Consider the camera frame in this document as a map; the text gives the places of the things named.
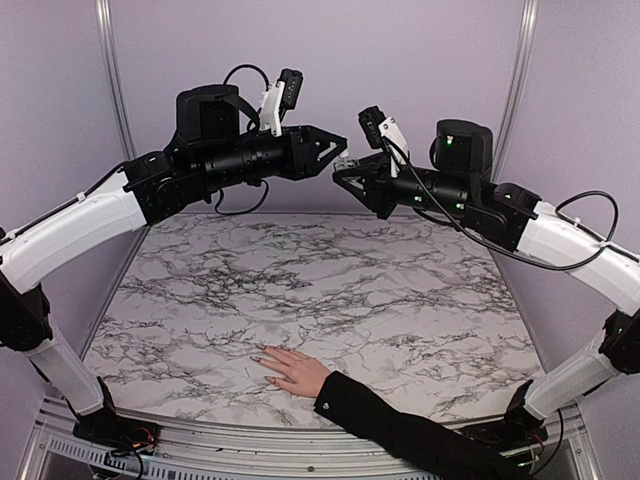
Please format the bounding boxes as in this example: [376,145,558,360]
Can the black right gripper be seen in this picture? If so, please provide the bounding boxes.
[333,151,474,220]

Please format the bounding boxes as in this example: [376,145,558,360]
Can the clear nail polish bottle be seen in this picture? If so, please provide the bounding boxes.
[333,157,359,172]

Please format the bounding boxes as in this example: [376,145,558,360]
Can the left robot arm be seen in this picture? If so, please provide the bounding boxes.
[1,82,347,445]

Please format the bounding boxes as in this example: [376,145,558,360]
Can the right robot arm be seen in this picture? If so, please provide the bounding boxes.
[333,107,639,450]

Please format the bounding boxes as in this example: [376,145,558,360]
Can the black sleeved forearm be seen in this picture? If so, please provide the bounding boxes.
[314,371,532,480]

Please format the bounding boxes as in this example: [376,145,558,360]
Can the person's bare hand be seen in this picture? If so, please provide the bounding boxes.
[250,346,331,398]

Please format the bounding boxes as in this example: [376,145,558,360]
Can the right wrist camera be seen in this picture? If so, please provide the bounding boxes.
[358,106,410,178]

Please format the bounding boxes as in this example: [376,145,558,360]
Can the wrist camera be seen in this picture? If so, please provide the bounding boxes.
[258,68,304,137]
[358,106,410,178]

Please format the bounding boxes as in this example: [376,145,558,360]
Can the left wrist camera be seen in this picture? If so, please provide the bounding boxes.
[258,68,304,137]

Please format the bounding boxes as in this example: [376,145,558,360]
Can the right aluminium frame post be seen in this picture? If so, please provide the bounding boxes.
[492,0,540,182]

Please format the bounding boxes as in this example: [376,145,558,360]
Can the aluminium frame post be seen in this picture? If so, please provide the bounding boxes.
[95,0,136,160]
[492,0,540,182]

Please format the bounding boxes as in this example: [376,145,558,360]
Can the left aluminium frame post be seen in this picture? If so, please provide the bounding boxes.
[95,0,136,160]

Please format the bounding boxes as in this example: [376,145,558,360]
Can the front aluminium rail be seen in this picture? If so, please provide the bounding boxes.
[19,407,591,480]

